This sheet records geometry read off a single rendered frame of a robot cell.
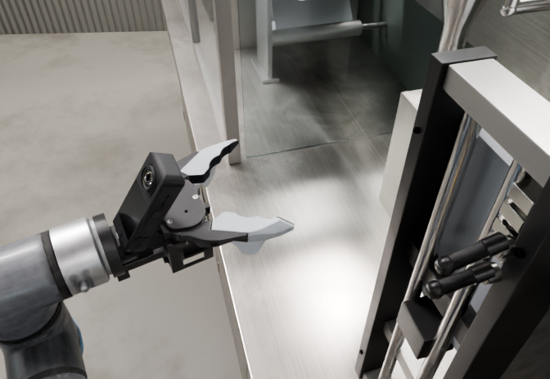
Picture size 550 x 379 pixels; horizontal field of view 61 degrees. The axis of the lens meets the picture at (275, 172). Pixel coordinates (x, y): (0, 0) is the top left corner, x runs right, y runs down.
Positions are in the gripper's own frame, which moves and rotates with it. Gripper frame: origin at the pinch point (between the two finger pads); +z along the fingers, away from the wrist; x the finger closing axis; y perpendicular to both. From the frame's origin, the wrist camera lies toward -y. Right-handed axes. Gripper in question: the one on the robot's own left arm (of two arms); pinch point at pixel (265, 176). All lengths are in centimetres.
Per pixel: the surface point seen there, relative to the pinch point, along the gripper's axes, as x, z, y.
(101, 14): -311, 31, 153
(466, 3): -8.4, 35.9, -10.8
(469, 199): 18.5, 10.0, -11.3
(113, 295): -70, -25, 134
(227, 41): -39.3, 12.9, 8.2
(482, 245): 24.3, 2.6, -17.1
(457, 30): -8.8, 36.9, -6.1
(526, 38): -12, 61, 3
